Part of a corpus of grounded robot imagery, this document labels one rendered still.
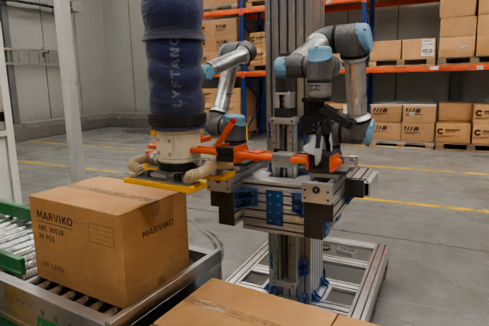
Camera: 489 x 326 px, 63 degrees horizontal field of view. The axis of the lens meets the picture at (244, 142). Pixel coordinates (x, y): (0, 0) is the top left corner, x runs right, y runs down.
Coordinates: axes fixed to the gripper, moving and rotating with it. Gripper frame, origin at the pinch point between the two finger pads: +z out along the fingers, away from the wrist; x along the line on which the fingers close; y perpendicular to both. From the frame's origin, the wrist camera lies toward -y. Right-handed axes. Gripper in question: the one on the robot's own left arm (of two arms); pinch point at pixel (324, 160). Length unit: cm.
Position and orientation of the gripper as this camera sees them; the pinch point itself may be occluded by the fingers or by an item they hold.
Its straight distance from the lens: 129.3
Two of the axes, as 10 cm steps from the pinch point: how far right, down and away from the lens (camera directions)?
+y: -8.4, -0.7, 5.4
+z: 0.2, 9.9, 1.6
